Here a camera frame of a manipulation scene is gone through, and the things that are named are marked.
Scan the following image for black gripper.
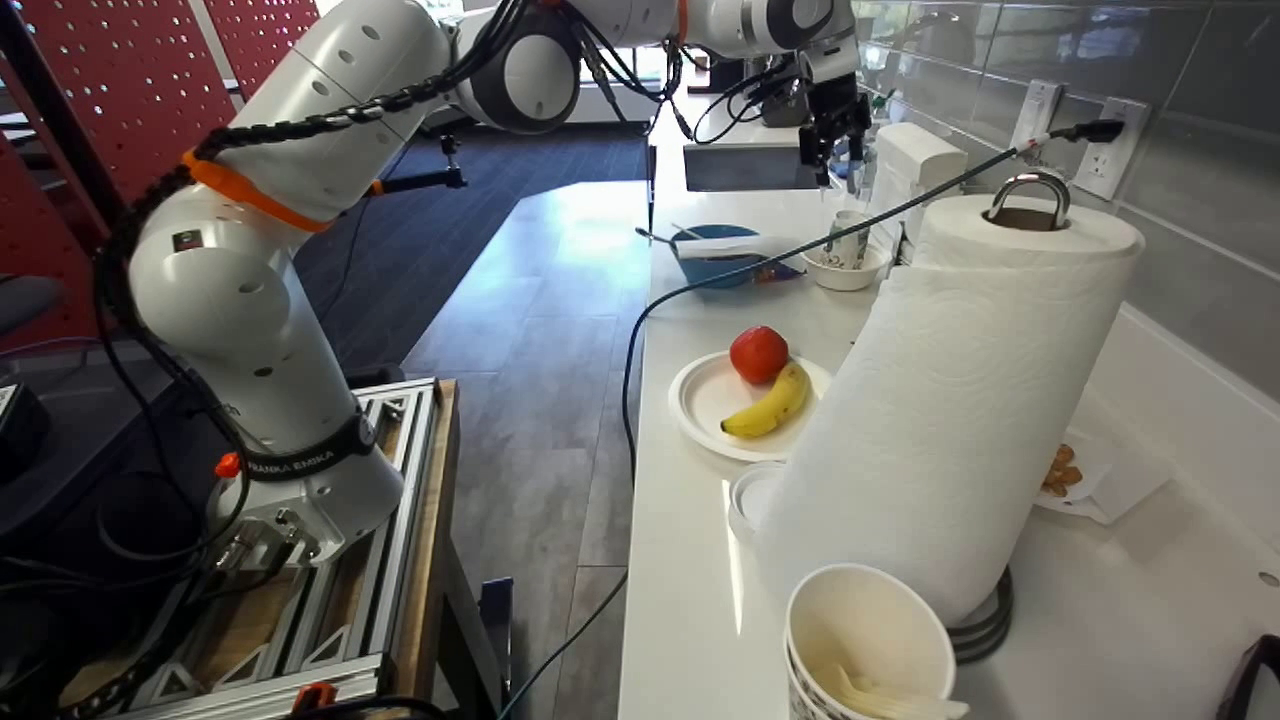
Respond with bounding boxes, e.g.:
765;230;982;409
795;67;873;172

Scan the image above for metal paper towel holder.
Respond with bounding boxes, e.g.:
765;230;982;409
941;170;1076;669

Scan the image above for white paper towel roll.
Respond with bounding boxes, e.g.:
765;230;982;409
753;191;1149;627

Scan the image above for small printed paper cup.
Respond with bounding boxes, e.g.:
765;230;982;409
829;210;873;269

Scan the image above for kitchen sink basin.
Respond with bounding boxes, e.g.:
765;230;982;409
679;141;831;196

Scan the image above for small white bowl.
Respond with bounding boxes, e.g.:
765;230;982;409
801;245;897;297

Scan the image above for blue bowl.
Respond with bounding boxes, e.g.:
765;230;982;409
668;219;788;292

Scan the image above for red apple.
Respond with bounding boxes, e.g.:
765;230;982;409
724;326;792;392

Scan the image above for black power plug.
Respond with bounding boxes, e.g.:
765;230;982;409
1049;115;1127;150

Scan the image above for yellow banana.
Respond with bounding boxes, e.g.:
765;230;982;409
717;362;814;444

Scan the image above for white outlet plate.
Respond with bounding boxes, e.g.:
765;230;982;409
1071;93;1152;200

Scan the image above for white round plate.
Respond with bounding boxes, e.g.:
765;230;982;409
663;348;836;469

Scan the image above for brown cookie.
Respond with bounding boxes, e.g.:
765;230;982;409
1040;440;1088;499

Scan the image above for red pegboard panel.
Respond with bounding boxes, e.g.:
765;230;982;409
197;0;335;90
0;0;263;356

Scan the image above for white switch plate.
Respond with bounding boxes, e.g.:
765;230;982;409
1009;76;1066;155

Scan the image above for black orange camera arm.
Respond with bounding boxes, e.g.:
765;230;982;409
365;159;473;200

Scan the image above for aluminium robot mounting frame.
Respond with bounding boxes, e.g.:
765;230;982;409
52;376;462;720

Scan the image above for black power cable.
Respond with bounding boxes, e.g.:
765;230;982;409
1217;631;1280;720

